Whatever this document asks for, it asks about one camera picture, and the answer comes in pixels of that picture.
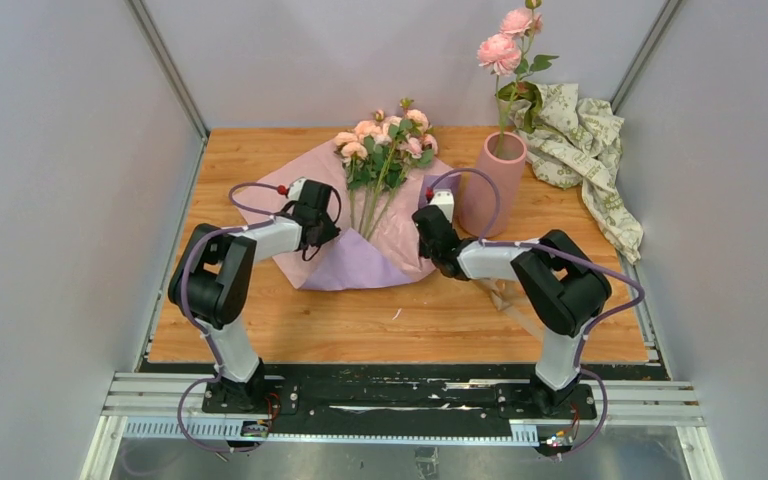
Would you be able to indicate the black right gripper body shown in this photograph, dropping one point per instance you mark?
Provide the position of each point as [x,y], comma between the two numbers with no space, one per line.
[427,251]

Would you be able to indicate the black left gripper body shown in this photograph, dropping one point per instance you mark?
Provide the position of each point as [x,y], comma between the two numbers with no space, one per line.
[328,230]

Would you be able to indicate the pink wrapping paper sheet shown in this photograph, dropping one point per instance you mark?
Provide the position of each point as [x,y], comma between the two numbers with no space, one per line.
[319,164]

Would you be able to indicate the purple flower bouquet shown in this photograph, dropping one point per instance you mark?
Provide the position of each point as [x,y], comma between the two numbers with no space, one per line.
[378,155]

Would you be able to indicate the beige ribbon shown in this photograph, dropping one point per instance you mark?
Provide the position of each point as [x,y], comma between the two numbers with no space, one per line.
[509,300]

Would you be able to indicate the purple wrapping paper sheet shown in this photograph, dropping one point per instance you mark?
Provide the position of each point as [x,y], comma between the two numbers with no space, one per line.
[389,258]

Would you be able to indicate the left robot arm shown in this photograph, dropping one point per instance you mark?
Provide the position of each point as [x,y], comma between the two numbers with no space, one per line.
[211,282]

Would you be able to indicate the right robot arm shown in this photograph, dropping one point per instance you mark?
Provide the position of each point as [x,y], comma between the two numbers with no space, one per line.
[566,291]

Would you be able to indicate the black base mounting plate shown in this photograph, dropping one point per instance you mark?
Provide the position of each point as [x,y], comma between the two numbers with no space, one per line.
[458,400]

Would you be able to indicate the crumpled green patterned cloth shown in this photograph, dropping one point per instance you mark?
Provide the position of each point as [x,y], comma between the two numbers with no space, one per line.
[575,141]

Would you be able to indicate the pink rose stem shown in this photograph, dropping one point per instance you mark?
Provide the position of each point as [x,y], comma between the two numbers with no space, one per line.
[507,56]

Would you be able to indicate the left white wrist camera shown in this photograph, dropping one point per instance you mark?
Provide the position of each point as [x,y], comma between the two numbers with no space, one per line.
[294,190]

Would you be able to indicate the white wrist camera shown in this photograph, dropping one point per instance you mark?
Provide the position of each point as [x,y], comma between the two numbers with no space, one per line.
[444,200]
[294,190]

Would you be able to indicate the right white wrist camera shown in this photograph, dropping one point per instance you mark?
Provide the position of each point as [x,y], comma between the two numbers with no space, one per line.
[444,200]

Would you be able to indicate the aluminium rail frame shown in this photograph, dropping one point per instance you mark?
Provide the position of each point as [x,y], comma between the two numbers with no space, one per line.
[649,426]

